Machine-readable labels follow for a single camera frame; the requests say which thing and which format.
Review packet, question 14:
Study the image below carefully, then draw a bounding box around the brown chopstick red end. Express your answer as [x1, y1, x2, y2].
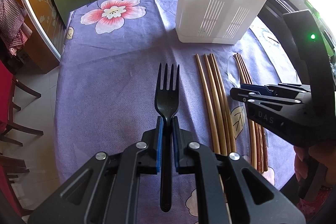
[234, 53, 258, 170]

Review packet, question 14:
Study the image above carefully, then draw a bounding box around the reddish brown chopstick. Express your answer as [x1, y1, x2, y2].
[238, 53, 269, 172]

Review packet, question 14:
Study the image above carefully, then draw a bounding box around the purple floral tablecloth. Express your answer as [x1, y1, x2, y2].
[54, 0, 300, 182]

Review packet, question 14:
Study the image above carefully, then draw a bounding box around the red wooden chair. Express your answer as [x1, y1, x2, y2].
[1, 64, 43, 217]

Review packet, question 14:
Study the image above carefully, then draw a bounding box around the clear plastic spoon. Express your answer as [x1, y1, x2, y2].
[227, 56, 240, 88]

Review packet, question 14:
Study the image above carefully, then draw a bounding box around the light bamboo chopstick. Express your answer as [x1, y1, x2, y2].
[195, 54, 221, 153]
[210, 53, 236, 154]
[204, 55, 228, 156]

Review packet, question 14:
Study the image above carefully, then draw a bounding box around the person's right hand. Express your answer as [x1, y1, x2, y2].
[294, 141, 336, 185]

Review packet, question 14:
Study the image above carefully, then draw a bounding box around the checkered hanging cloth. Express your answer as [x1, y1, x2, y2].
[0, 0, 33, 56]

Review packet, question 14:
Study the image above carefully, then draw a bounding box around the black plastic fork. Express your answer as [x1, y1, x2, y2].
[154, 65, 179, 213]

